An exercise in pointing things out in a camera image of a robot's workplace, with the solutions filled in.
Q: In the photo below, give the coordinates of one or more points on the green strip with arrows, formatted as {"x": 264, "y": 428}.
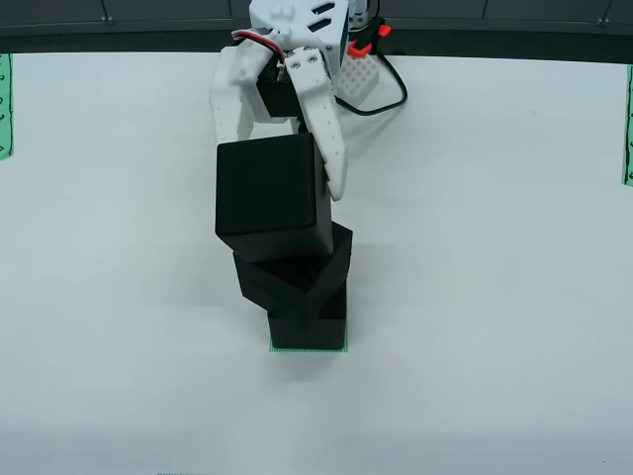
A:
{"x": 629, "y": 123}
{"x": 5, "y": 109}

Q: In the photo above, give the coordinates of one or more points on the black orange table clamp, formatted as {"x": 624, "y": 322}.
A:
{"x": 368, "y": 37}

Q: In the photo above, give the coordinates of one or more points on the smooth black cube block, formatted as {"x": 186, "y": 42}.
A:
{"x": 306, "y": 336}
{"x": 267, "y": 198}

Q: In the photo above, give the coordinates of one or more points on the green striped square marker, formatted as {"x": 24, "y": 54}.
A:
{"x": 306, "y": 350}

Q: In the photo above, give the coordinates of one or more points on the black cube block rough face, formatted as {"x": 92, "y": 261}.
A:
{"x": 277, "y": 302}

